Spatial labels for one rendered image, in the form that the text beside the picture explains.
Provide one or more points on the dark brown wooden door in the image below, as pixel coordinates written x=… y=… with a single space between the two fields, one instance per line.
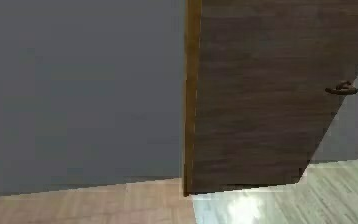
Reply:
x=253 y=100

